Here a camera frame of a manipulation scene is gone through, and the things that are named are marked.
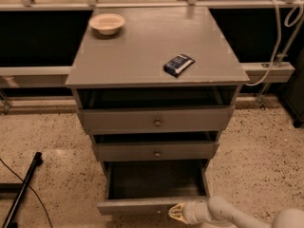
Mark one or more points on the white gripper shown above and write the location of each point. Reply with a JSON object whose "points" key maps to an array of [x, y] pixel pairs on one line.
{"points": [[192, 213]]}

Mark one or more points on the grey bottom drawer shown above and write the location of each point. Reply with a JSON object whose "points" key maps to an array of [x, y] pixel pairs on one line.
{"points": [[152, 187]]}

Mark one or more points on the grey drawer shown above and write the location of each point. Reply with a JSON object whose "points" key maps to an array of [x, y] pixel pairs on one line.
{"points": [[155, 120], [152, 187], [155, 151]]}

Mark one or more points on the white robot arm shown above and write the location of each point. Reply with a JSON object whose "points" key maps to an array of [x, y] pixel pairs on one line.
{"points": [[219, 212]]}

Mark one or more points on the grey middle drawer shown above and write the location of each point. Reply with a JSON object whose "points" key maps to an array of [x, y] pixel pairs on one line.
{"points": [[155, 151]]}

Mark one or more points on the grey top drawer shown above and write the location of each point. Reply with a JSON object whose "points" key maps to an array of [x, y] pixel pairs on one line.
{"points": [[155, 120]]}

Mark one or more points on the grey wooden drawer cabinet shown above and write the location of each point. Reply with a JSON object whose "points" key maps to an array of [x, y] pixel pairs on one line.
{"points": [[125, 71]]}

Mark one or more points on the black cart base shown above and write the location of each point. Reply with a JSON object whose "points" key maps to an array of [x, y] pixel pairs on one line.
{"points": [[293, 92]]}

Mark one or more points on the black metal stand leg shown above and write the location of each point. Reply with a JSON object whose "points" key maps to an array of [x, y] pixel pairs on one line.
{"points": [[36, 161]]}

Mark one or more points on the cream ceramic bowl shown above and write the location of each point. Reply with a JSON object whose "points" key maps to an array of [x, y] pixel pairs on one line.
{"points": [[107, 23]]}

